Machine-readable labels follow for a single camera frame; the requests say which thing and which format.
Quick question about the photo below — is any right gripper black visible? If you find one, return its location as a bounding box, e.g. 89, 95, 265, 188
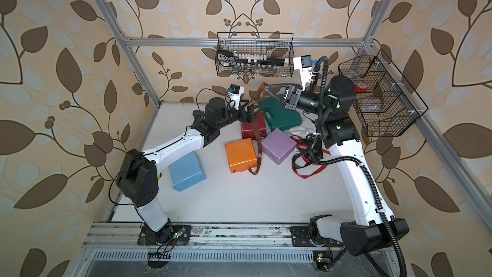
267, 83, 333, 121

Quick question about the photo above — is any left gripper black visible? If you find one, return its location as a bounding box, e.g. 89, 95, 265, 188
213, 97, 261, 131

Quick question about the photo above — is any brown ribbon bow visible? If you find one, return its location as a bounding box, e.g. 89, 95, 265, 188
247, 83, 267, 176

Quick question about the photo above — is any dark red gift box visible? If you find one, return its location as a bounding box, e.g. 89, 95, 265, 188
241, 112, 267, 140

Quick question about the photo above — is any white ribbon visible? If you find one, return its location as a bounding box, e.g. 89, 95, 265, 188
285, 126, 313, 139

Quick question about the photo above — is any orange gift box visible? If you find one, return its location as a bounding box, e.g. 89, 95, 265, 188
225, 138, 258, 174

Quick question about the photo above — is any purple gift box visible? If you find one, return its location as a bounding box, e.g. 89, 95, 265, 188
261, 128, 297, 165

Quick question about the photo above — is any red ribbon bow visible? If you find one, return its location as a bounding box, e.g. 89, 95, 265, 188
290, 134, 330, 180

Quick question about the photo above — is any blue gift box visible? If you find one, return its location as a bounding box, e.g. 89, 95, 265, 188
169, 152, 206, 192

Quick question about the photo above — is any black printed ribbon bow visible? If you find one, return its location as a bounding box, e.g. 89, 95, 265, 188
291, 134, 314, 165

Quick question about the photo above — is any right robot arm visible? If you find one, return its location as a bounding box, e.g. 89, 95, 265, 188
264, 76, 409, 259

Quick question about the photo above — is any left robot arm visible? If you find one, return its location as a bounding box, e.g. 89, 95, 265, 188
115, 97, 252, 234

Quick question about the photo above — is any green plastic tool case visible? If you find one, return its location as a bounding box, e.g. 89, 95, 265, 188
259, 97, 302, 132

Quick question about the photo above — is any red object in basket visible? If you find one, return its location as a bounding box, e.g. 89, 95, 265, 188
355, 82, 368, 93

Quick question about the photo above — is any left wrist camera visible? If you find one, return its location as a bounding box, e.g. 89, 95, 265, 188
226, 84, 245, 110

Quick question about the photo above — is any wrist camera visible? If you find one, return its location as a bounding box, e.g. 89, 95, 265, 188
226, 84, 245, 110
293, 55, 318, 91

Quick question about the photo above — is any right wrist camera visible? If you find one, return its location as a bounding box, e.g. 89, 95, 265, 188
293, 55, 318, 91

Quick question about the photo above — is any black corrugated cable conduit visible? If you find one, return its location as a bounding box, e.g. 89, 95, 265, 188
307, 55, 408, 277

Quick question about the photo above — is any socket set rail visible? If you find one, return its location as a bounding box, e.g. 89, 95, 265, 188
215, 50, 290, 67

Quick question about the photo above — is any black wire basket back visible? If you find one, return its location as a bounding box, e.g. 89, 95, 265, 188
215, 31, 294, 80

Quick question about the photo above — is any black wire basket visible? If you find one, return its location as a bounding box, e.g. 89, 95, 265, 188
338, 50, 429, 137
215, 31, 294, 80

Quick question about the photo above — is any black wire basket right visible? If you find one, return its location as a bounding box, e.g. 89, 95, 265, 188
338, 50, 429, 137

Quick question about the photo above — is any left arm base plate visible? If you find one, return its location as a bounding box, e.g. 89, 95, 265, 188
137, 223, 192, 246

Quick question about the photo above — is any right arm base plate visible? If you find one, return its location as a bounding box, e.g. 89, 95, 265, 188
290, 225, 344, 248

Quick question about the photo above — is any aluminium front rail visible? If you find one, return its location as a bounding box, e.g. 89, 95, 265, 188
83, 222, 342, 251

